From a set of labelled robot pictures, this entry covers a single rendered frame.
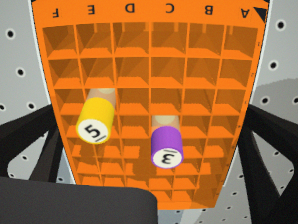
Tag yellow-capped vial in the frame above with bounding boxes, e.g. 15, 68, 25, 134
76, 88, 116, 144

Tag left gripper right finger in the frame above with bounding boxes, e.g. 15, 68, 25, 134
237, 103, 298, 224

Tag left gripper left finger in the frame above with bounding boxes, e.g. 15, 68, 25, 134
0, 103, 64, 183

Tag orange tube rack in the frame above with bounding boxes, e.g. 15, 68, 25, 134
32, 0, 268, 210

